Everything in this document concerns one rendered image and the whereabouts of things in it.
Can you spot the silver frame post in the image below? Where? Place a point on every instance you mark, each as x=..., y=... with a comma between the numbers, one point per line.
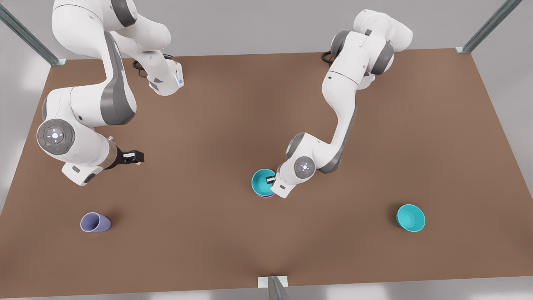
x=275, y=287
x=487, y=27
x=29, y=37

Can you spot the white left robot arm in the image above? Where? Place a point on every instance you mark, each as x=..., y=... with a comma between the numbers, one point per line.
x=345, y=96

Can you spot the pink bowl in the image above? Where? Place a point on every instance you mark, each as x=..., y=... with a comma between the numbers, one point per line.
x=268, y=195

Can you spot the lavender cup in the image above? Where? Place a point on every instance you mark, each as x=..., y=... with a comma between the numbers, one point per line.
x=95, y=222

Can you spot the teal blue bowl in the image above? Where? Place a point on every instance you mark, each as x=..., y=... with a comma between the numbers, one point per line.
x=260, y=182
x=410, y=217

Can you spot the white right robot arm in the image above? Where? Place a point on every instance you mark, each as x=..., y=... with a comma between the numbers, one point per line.
x=87, y=104

